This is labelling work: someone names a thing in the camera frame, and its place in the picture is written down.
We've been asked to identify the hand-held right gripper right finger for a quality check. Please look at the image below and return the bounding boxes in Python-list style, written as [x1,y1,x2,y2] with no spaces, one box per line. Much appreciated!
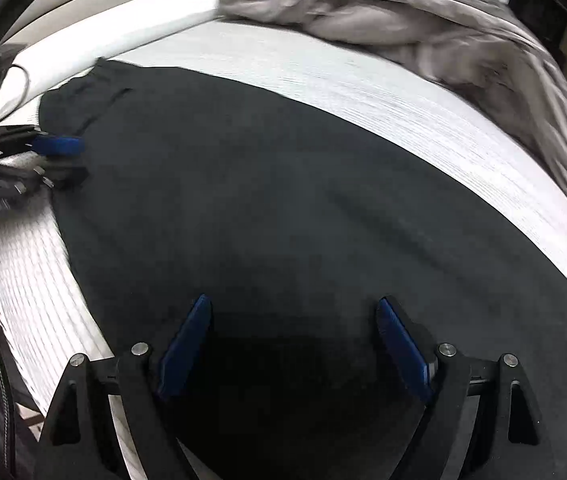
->
[374,296,557,480]

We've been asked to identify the honeycomb patterned mattress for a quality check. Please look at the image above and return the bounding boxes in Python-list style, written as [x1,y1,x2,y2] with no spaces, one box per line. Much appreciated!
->
[0,15,567,480]

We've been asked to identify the white pillow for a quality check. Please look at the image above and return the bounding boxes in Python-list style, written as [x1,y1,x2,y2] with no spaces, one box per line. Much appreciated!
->
[10,0,221,101]

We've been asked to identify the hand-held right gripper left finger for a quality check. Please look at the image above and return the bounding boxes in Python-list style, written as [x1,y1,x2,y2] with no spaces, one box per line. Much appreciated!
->
[33,294,214,480]

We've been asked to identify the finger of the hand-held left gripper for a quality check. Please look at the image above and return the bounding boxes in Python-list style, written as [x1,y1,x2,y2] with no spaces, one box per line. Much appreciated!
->
[0,157,89,191]
[0,127,86,157]

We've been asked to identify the black pants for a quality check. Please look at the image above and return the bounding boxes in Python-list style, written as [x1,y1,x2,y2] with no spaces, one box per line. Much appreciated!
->
[38,57,567,480]

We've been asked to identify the grey duvet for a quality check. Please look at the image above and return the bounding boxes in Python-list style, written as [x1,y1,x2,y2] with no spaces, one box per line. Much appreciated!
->
[216,0,567,251]

